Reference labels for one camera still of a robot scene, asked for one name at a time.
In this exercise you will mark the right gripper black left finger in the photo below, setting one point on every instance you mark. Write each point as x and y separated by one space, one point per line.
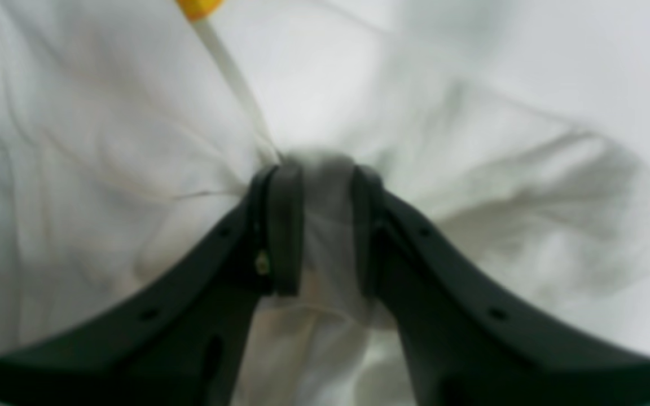
181 340

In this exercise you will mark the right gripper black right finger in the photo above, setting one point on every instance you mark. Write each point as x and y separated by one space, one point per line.
468 340

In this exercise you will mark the white T-shirt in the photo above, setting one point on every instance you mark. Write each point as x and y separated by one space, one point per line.
127 131

